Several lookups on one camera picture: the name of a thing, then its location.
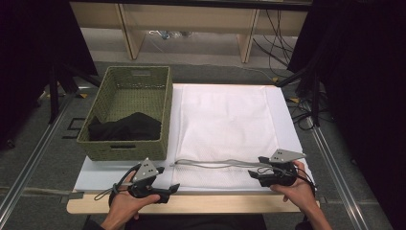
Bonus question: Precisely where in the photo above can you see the hanging black cables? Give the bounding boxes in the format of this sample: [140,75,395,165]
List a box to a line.
[253,9,295,66]

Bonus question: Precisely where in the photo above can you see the black curtain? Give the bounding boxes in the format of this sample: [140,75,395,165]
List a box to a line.
[0,0,99,150]
[286,0,406,230]

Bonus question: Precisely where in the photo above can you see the black metal stand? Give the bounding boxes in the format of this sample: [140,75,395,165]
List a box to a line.
[275,63,322,127]
[47,61,102,125]

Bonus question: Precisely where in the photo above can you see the metal floor rail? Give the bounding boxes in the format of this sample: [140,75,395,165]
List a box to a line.
[0,92,79,222]
[305,117,372,230]

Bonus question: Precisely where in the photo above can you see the white mesh laundry bag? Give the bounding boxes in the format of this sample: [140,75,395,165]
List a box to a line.
[171,83,282,190]

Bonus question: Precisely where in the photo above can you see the light wooden desk frame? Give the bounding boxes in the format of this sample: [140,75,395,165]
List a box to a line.
[69,1,309,64]

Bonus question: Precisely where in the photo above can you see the black cloth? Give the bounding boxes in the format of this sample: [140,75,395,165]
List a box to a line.
[87,111,163,142]

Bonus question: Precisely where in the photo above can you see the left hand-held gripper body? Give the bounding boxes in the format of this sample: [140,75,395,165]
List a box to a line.
[127,157,170,204]

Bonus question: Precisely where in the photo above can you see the person's left hand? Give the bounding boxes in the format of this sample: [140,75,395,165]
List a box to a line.
[108,173,161,222]

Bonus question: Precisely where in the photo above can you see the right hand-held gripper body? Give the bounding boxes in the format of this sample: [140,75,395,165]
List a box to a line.
[259,149,306,188]

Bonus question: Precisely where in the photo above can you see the white board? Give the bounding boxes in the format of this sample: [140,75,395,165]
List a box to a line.
[74,82,318,193]

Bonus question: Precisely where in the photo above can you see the hand-held gripper cable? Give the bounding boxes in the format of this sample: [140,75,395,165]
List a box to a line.
[93,163,142,203]
[295,166,318,196]

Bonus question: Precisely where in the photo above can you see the person's right hand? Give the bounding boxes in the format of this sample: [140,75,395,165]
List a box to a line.
[270,160,318,213]

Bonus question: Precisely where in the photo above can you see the green woven basket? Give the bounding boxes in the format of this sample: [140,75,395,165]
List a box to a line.
[76,65,174,162]

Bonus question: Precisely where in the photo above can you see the clear plastic wrap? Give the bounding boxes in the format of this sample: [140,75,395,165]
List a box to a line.
[147,30,193,40]

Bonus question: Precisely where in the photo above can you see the grey drawstring cord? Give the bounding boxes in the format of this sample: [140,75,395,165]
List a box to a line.
[169,158,276,171]

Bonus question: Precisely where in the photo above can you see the left hand-held gripper cable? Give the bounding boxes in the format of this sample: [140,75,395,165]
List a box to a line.
[93,163,142,203]

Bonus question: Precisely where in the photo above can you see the right hand-held gripper cable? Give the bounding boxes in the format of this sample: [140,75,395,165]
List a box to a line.
[295,166,318,196]

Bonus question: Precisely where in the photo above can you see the person's dark clothing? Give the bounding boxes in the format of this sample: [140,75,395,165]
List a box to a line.
[82,214,268,230]

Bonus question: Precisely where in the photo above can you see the black floor cables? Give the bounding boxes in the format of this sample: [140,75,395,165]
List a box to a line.
[286,94,334,131]

